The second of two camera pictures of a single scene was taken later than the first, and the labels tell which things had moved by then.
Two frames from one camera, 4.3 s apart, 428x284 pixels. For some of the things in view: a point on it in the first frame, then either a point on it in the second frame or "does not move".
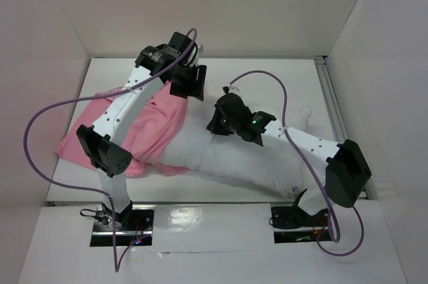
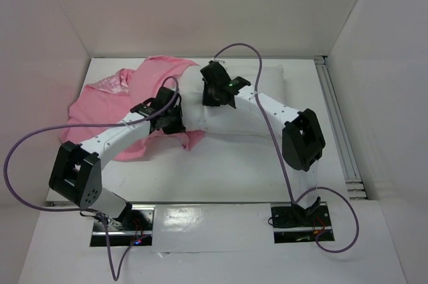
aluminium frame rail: x=325 y=74 does not move
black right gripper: x=215 y=121 to x=210 y=95
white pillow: x=192 y=147 to x=227 y=119
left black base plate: x=136 y=221 does not move
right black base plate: x=291 y=224 does not move
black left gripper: x=184 y=91 to x=179 y=127
